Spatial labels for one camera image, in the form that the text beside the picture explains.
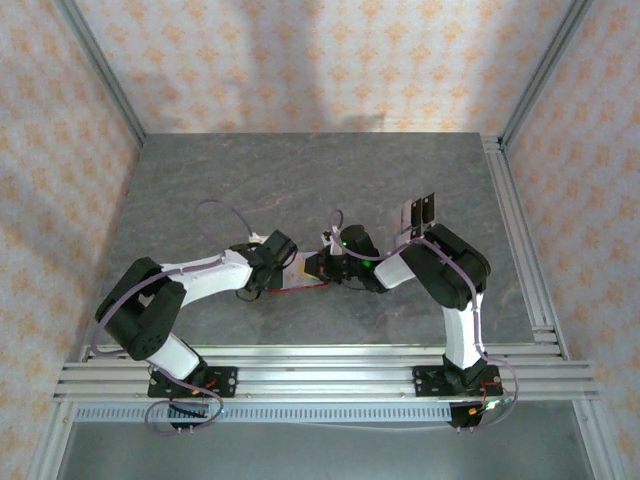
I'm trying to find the narrow aluminium cross rail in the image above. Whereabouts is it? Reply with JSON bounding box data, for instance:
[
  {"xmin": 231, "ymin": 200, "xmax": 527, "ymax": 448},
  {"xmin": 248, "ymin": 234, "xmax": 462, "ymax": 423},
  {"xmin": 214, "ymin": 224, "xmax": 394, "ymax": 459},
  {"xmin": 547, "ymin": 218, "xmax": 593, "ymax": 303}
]
[{"xmin": 79, "ymin": 342, "xmax": 569, "ymax": 362}]

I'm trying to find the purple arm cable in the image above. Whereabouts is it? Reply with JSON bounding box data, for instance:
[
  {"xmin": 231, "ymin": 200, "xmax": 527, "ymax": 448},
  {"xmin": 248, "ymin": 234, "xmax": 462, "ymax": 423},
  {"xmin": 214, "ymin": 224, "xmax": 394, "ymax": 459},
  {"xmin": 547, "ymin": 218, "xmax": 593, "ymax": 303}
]
[
  {"xmin": 326, "ymin": 208, "xmax": 522, "ymax": 434},
  {"xmin": 92, "ymin": 199, "xmax": 264, "ymax": 437}
]

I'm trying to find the red leather card holder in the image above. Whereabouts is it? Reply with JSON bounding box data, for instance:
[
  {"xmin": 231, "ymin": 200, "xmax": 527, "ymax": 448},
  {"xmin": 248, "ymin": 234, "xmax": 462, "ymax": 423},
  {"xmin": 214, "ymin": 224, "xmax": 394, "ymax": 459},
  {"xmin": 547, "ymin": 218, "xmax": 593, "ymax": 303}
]
[{"xmin": 267, "ymin": 252, "xmax": 331, "ymax": 295}]

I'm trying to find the grey slotted cable duct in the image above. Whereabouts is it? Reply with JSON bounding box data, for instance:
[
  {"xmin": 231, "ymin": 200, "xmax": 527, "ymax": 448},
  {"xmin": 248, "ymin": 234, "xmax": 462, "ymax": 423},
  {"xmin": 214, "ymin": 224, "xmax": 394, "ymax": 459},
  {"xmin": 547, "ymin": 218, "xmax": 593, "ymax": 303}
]
[{"xmin": 74, "ymin": 403, "xmax": 454, "ymax": 425}]

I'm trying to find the grey metal panel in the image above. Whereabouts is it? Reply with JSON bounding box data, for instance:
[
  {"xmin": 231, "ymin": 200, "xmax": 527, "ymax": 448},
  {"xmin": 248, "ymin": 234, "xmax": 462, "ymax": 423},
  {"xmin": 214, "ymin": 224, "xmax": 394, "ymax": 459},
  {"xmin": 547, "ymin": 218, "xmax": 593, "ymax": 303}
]
[{"xmin": 54, "ymin": 422, "xmax": 596, "ymax": 480}]

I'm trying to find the black round bracket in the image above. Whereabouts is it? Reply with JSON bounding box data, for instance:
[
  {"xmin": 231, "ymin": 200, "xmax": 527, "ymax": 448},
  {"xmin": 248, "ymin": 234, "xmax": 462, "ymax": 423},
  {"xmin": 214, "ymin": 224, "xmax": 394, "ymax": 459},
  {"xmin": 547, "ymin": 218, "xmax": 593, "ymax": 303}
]
[{"xmin": 446, "ymin": 399, "xmax": 504, "ymax": 432}]

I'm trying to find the wide aluminium base beam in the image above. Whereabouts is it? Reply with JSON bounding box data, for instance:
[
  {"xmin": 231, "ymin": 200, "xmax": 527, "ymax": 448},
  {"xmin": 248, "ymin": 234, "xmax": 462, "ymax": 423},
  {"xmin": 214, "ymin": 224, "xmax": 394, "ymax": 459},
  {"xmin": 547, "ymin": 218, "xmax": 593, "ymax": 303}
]
[{"xmin": 52, "ymin": 359, "xmax": 601, "ymax": 404}]

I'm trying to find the aluminium frame leg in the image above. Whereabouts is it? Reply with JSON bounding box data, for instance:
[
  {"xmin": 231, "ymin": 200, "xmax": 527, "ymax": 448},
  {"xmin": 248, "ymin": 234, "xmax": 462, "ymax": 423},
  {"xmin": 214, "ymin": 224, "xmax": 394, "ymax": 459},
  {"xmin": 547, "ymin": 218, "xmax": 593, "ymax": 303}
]
[
  {"xmin": 29, "ymin": 399, "xmax": 76, "ymax": 480},
  {"xmin": 572, "ymin": 399, "xmax": 621, "ymax": 480}
]

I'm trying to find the aluminium upright frame post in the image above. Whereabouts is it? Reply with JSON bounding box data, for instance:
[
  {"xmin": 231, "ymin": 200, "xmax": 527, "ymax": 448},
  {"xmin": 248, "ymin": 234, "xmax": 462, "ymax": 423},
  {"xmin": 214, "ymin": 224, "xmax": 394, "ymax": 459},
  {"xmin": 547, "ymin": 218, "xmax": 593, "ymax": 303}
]
[
  {"xmin": 53, "ymin": 0, "xmax": 148, "ymax": 149},
  {"xmin": 499, "ymin": 0, "xmax": 596, "ymax": 150}
]

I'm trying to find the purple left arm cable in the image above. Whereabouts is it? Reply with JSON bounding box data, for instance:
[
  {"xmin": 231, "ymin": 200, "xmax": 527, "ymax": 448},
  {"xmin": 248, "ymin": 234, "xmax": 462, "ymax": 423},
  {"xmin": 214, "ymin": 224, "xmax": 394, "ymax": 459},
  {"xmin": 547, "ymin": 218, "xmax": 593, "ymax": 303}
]
[{"xmin": 92, "ymin": 199, "xmax": 264, "ymax": 437}]

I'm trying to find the aluminium side rail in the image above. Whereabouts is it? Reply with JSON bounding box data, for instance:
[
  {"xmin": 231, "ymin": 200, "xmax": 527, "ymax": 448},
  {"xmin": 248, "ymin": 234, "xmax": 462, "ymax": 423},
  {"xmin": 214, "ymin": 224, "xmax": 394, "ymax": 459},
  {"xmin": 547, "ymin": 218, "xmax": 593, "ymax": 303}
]
[{"xmin": 480, "ymin": 133, "xmax": 570, "ymax": 346}]

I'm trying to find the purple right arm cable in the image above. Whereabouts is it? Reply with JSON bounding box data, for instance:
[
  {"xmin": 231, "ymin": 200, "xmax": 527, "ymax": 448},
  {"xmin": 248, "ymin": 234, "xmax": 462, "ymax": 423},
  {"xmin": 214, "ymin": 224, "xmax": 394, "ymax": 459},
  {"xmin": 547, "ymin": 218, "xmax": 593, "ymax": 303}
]
[{"xmin": 326, "ymin": 208, "xmax": 522, "ymax": 434}]

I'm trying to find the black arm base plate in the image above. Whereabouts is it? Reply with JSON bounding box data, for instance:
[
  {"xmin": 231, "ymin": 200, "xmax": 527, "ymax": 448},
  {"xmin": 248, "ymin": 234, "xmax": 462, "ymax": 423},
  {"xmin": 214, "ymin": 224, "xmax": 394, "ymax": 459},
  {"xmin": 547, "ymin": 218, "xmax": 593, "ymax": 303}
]
[
  {"xmin": 412, "ymin": 364, "xmax": 503, "ymax": 399},
  {"xmin": 147, "ymin": 366, "xmax": 237, "ymax": 400}
]

